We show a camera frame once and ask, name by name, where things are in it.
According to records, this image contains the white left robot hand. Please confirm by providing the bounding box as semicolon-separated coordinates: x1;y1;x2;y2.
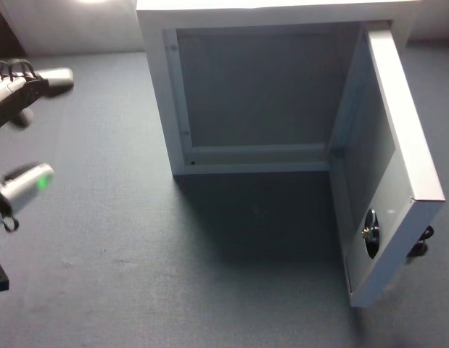
0;59;75;132

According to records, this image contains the white cabinet door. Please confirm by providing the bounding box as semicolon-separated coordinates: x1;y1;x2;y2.
328;28;447;308

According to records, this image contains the large white box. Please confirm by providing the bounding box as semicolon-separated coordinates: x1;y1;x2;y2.
136;0;418;178

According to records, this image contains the black door lock knob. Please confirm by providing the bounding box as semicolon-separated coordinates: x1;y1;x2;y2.
407;224;436;265

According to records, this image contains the grey table cloth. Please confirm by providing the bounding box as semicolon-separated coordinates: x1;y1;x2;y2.
0;38;449;348

